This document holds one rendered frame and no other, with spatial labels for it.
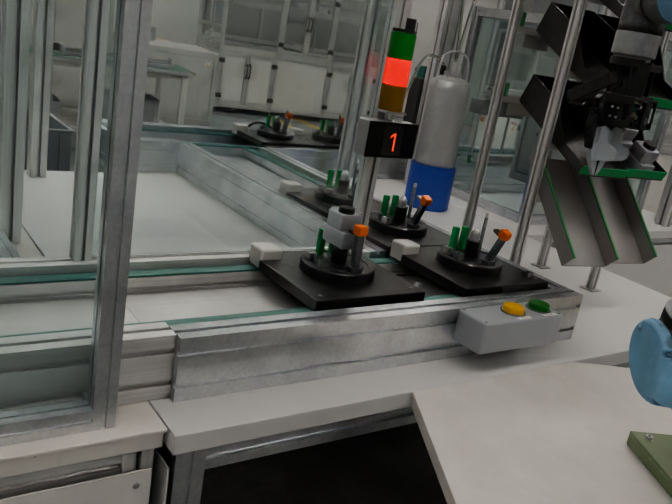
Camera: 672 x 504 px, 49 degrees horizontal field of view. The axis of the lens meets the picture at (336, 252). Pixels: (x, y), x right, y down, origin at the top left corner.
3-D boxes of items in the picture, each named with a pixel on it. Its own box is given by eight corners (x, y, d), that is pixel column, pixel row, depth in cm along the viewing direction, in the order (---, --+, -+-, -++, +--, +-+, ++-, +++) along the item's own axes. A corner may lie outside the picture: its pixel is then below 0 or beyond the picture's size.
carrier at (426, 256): (546, 291, 153) (561, 234, 149) (464, 299, 139) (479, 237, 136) (467, 252, 172) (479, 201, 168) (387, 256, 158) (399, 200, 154)
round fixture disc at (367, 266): (388, 283, 134) (390, 273, 134) (325, 288, 126) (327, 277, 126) (345, 257, 145) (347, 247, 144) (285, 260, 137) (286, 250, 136)
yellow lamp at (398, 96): (407, 113, 144) (412, 88, 143) (387, 111, 141) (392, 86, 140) (391, 108, 148) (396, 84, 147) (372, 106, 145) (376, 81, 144)
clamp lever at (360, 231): (362, 267, 131) (369, 227, 129) (353, 268, 129) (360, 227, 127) (351, 261, 133) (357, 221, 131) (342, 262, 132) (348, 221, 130)
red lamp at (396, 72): (412, 87, 143) (417, 62, 141) (392, 85, 140) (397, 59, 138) (396, 83, 147) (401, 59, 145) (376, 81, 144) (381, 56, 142)
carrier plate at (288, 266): (423, 301, 134) (426, 291, 133) (314, 312, 120) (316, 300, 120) (350, 257, 152) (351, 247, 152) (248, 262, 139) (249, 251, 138)
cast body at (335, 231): (360, 249, 133) (367, 212, 131) (340, 249, 130) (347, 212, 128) (335, 234, 139) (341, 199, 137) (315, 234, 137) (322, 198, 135)
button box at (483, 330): (556, 343, 139) (564, 313, 137) (478, 356, 127) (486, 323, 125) (528, 328, 145) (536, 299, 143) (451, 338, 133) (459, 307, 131)
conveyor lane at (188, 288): (533, 328, 156) (545, 285, 153) (157, 381, 108) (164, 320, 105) (445, 280, 178) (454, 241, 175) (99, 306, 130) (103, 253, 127)
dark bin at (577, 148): (623, 179, 161) (642, 153, 156) (578, 175, 155) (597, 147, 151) (560, 106, 179) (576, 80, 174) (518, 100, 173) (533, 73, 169)
